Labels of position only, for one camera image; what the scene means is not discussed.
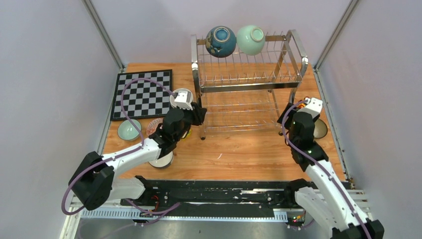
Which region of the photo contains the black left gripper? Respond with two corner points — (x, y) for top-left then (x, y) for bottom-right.
(174, 103), (207, 142)

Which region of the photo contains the plain cream bowl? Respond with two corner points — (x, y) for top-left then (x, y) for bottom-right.
(170, 88), (193, 111)

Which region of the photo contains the dark patterned rim bowl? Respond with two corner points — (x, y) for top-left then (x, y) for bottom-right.
(314, 119), (328, 139)

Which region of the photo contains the steel two-tier dish rack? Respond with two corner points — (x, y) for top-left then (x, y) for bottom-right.
(191, 29), (309, 139)

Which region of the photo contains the teal white striped bowl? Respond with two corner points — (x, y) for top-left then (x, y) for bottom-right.
(149, 152), (174, 169)

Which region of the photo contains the pale green striped bowl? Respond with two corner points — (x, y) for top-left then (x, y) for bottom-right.
(117, 120), (140, 141)

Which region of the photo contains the dark blue glazed bowl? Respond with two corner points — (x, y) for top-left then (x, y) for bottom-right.
(205, 25), (236, 58)

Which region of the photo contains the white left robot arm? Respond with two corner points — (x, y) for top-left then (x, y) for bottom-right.
(65, 102), (208, 211)

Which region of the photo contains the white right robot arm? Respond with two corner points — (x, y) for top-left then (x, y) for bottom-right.
(278, 98), (385, 239)

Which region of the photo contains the yellow green toy block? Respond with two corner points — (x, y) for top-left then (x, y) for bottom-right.
(182, 129), (192, 140)

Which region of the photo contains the orange blue toy car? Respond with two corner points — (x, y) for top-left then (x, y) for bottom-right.
(303, 97), (312, 104)

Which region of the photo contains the black white chessboard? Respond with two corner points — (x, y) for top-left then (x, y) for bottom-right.
(110, 69), (173, 121)

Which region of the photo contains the mint green glazed bowl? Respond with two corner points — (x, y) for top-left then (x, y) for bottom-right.
(236, 25), (265, 56)

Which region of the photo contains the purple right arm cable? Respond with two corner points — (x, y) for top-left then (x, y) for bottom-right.
(281, 99), (373, 239)

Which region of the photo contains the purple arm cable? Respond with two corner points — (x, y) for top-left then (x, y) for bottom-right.
(281, 99), (373, 239)
(61, 78), (182, 232)

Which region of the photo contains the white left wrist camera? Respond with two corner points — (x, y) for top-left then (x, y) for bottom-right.
(174, 90), (193, 111)

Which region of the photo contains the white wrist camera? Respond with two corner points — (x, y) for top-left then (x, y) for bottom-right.
(298, 98), (323, 122)
(174, 90), (193, 111)

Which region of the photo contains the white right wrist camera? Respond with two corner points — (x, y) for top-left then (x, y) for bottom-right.
(298, 98), (323, 122)

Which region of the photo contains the aluminium right frame post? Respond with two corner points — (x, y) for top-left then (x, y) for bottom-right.
(314, 0), (361, 71)

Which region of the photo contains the aluminium frame post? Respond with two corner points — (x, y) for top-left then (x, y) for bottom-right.
(314, 0), (361, 71)
(82, 0), (125, 73)

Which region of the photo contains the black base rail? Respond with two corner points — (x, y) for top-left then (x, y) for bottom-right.
(118, 180), (303, 218)

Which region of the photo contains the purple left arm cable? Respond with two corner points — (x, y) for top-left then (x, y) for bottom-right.
(61, 78), (182, 232)

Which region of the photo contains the aluminium left frame post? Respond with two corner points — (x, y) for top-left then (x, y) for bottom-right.
(82, 0), (125, 73)

